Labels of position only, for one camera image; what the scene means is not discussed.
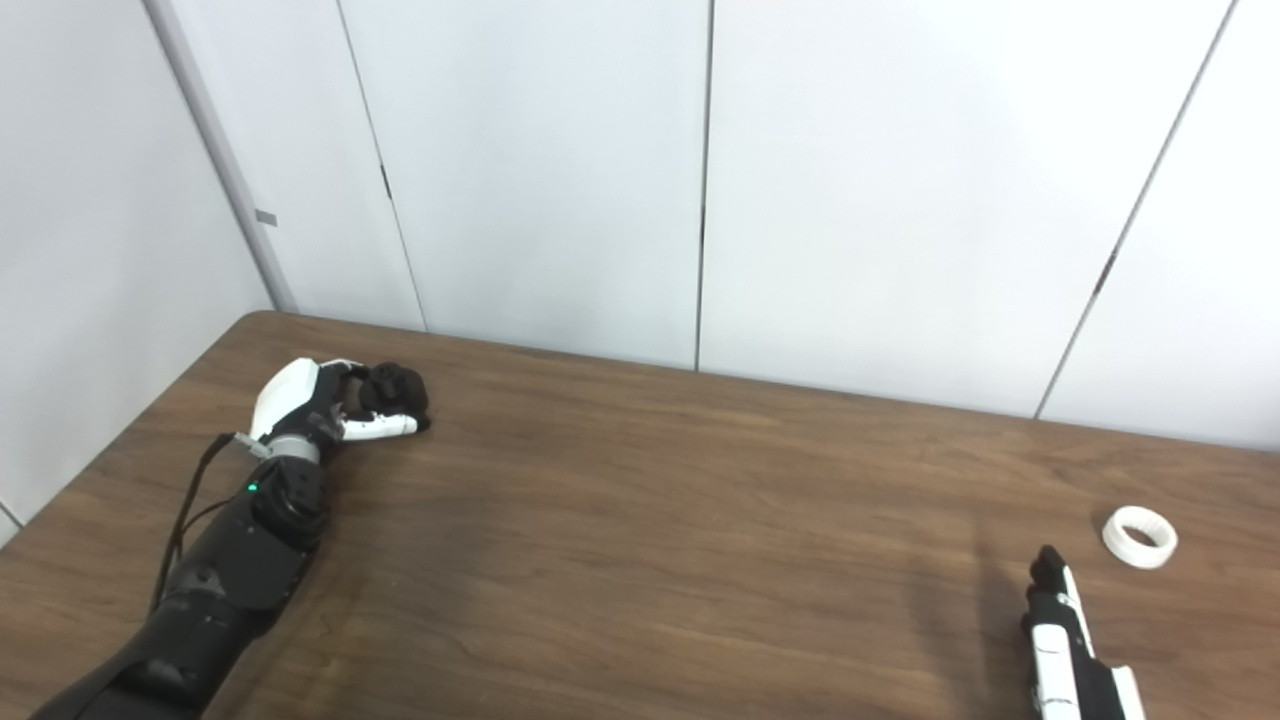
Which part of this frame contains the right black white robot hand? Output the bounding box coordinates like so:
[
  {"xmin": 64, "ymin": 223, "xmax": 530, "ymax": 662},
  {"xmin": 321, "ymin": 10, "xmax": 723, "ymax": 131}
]
[{"xmin": 1020, "ymin": 545, "xmax": 1148, "ymax": 720}]

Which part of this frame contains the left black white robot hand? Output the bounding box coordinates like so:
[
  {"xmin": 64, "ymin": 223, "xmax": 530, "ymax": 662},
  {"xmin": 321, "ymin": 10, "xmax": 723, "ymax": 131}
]
[{"xmin": 248, "ymin": 357, "xmax": 432, "ymax": 447}]

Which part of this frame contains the round black plastic part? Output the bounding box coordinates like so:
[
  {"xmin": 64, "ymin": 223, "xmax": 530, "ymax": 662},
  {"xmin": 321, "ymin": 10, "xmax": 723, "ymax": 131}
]
[{"xmin": 358, "ymin": 364, "xmax": 432, "ymax": 421}]

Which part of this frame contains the white plastic ring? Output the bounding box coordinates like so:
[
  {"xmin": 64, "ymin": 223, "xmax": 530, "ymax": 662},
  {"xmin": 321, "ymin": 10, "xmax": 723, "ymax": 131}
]
[{"xmin": 1102, "ymin": 505, "xmax": 1179, "ymax": 570}]

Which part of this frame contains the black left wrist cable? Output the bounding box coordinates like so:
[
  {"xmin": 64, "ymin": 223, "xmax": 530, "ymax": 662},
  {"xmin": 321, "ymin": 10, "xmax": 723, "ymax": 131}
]
[{"xmin": 148, "ymin": 432, "xmax": 273, "ymax": 616}]

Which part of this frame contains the grey wall pole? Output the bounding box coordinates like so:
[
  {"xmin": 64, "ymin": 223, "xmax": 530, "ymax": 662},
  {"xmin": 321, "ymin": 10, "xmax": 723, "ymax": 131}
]
[{"xmin": 143, "ymin": 0, "xmax": 300, "ymax": 314}]

